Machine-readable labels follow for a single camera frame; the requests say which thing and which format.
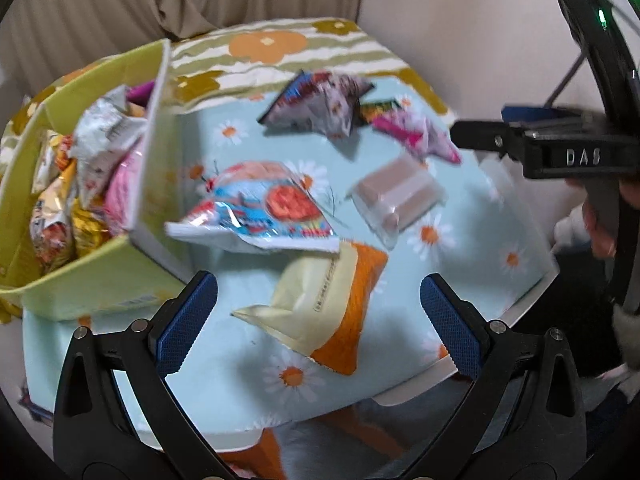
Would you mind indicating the gold snack packet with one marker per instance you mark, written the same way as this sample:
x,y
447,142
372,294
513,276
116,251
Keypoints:
x,y
87,230

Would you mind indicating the cream orange snack packet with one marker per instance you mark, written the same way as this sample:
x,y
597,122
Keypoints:
x,y
310,305

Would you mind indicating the silver dark blue snack packet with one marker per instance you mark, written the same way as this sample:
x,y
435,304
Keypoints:
x,y
320,105

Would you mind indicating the green cardboard box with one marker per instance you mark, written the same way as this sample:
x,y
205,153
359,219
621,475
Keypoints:
x,y
75,285

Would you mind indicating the grey white snack packet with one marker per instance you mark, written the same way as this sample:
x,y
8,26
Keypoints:
x,y
100,135

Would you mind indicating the yellow snack packet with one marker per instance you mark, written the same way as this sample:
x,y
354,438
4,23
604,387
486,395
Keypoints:
x,y
55,157

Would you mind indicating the pink white snack packet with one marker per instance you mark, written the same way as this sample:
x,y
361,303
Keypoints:
x,y
415,132

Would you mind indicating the pink marshmallow packet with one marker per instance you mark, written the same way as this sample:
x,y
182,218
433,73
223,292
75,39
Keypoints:
x,y
125,195

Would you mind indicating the floral striped blanket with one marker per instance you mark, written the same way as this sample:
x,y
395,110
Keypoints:
x,y
260,45

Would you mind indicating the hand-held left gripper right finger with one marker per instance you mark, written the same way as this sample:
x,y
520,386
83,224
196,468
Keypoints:
x,y
450,325

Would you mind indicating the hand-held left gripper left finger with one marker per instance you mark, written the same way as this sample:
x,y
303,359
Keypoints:
x,y
185,325

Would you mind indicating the brown wafer clear packet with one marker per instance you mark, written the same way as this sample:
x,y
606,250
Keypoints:
x,y
400,195

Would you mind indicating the purple chips packet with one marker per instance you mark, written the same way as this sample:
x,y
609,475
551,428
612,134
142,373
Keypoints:
x,y
140,91

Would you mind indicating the person's right hand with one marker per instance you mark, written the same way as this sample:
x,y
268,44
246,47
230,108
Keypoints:
x,y
600,220

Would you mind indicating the dark green snack packet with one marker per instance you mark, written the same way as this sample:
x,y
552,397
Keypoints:
x,y
380,109

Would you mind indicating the blue red snack packet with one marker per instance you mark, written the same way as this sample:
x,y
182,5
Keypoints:
x,y
260,205

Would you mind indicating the daisy print tablecloth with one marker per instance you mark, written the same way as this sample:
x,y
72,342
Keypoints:
x,y
475,240

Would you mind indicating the white garment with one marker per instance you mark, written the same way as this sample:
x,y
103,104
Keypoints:
x,y
570,227

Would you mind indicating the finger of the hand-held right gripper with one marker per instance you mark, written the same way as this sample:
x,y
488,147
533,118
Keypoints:
x,y
530,112
485,136

